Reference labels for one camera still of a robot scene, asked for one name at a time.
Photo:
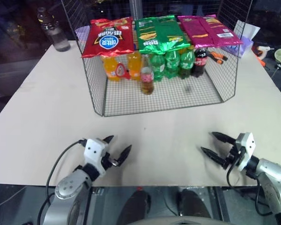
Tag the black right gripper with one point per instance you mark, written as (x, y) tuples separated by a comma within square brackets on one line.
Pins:
[(234, 155)]

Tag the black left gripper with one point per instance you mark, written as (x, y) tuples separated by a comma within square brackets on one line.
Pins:
[(107, 159)]

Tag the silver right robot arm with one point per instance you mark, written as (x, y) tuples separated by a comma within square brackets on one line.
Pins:
[(271, 173)]

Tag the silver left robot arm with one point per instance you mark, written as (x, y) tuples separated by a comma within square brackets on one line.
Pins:
[(68, 187)]

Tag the glass bottle with red label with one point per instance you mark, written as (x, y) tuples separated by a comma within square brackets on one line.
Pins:
[(147, 80)]

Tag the orange soda bottle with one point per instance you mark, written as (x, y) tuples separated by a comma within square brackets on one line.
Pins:
[(134, 66), (108, 70)]

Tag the dark cola bottle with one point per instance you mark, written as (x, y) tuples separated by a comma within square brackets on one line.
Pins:
[(199, 63)]

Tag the green soda bottle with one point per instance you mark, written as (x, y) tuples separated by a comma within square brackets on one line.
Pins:
[(172, 65), (187, 63), (158, 69)]

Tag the clear water bottle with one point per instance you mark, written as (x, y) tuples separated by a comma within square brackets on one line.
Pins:
[(56, 35)]

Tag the orange and black pliers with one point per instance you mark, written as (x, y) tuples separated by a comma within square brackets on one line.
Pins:
[(219, 57)]

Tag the white and orange tool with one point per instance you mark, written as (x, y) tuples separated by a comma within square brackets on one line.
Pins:
[(263, 51)]

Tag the red chip bag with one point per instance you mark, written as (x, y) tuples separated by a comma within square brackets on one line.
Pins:
[(107, 38)]

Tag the purple tissue box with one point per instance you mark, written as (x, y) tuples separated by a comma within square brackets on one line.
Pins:
[(244, 39)]

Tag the magenta chip bag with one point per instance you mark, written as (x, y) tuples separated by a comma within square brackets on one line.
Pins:
[(193, 30), (221, 31)]

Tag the green chip bag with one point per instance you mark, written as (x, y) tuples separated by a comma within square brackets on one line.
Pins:
[(171, 29), (146, 35)]

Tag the grey metal pole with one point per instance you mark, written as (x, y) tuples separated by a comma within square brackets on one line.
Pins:
[(136, 9)]

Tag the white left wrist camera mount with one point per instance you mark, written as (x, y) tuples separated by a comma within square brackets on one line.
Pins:
[(93, 152)]

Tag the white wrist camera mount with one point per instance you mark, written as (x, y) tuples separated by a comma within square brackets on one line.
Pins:
[(93, 152), (247, 147)]

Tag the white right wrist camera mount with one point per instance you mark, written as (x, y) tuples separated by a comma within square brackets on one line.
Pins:
[(247, 147)]

